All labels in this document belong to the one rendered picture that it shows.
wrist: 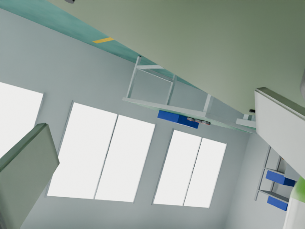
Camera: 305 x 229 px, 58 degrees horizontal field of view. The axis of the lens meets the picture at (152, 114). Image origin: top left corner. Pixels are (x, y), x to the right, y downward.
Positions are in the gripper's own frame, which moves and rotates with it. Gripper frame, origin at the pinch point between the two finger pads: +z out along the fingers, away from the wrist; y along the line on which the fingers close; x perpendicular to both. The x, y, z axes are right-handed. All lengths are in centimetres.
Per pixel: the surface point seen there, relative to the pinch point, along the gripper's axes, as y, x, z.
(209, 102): 53, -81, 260
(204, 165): 83, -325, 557
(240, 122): 69, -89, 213
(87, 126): -128, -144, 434
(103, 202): -132, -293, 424
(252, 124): 76, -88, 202
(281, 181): 224, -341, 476
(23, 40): -182, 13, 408
